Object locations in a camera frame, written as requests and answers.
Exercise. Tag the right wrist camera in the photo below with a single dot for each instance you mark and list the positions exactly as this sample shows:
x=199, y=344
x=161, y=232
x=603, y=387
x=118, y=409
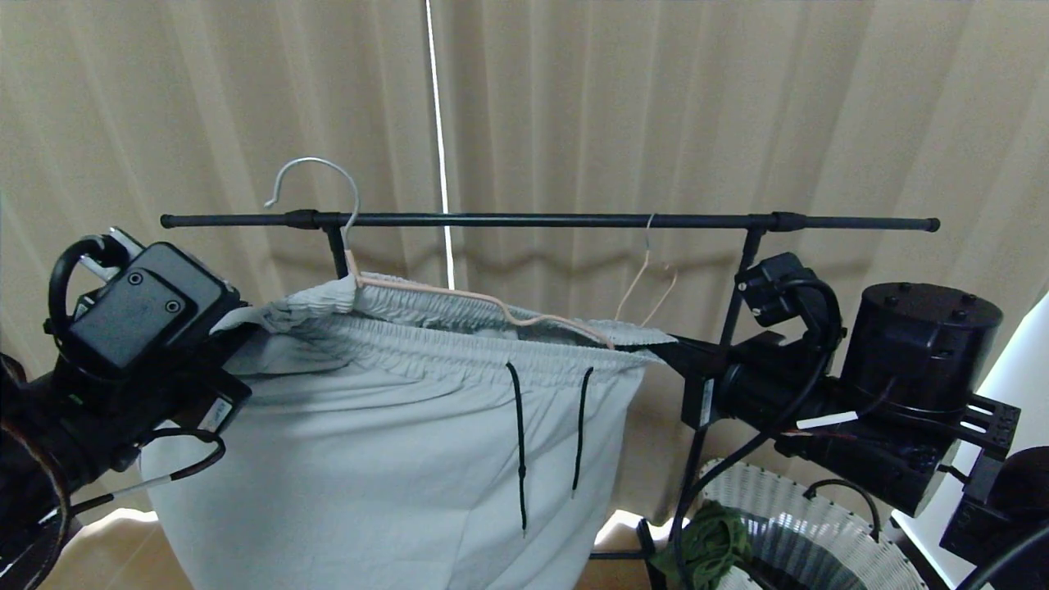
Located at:
x=774, y=287

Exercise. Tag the pink clothes hanger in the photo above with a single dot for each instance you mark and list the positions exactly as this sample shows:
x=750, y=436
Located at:
x=649, y=242
x=352, y=266

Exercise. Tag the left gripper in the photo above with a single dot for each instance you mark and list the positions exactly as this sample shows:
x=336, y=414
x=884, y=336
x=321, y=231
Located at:
x=201, y=397

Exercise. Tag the green garment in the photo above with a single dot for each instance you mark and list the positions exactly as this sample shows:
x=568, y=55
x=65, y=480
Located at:
x=709, y=545

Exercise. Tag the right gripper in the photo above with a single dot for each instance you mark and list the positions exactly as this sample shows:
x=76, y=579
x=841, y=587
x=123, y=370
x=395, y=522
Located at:
x=762, y=397

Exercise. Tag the black clothes rack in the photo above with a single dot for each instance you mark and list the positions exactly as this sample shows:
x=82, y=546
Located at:
x=533, y=220

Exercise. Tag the white laundry basket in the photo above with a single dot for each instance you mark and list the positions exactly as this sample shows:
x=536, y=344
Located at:
x=819, y=565

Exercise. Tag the pale grey shorts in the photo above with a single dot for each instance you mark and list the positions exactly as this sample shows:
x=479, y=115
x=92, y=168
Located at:
x=369, y=459

